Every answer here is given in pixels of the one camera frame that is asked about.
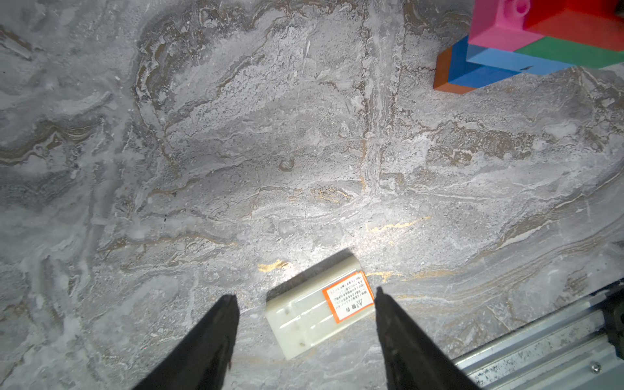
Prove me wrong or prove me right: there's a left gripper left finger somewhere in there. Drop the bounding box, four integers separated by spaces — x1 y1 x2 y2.
135 294 240 389

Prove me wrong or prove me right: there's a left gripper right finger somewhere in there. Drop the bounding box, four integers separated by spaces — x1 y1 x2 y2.
375 287 479 390

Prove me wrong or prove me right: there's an orange square lego brick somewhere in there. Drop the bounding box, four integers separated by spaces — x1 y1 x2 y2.
433 47 475 95

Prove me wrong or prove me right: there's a green long lego brick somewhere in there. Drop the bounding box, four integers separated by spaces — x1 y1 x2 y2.
517 37 623 68

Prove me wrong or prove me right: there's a pink square lego brick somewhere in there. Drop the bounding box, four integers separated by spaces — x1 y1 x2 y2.
468 0 544 52

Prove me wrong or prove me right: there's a red long lego brick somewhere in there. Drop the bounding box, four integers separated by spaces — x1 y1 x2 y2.
524 0 623 52

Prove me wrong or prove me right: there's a light blue long lego brick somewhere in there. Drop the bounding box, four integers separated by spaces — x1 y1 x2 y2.
466 45 572 76

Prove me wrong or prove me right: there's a white eraser with orange label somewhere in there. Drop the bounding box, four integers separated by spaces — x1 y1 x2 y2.
265 253 375 360

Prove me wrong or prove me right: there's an aluminium front rail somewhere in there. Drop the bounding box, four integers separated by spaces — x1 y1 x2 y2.
454 280 623 389

